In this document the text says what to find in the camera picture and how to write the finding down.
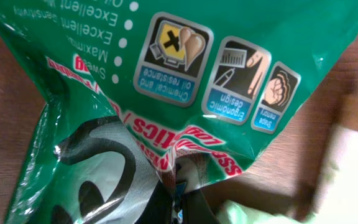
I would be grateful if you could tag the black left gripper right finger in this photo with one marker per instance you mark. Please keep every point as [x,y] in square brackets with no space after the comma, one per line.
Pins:
[196,209]

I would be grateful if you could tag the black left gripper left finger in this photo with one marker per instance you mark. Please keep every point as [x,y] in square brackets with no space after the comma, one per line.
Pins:
[159,208]

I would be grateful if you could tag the green 3M gloves packet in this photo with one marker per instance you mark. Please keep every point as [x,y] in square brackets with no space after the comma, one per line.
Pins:
[186,93]

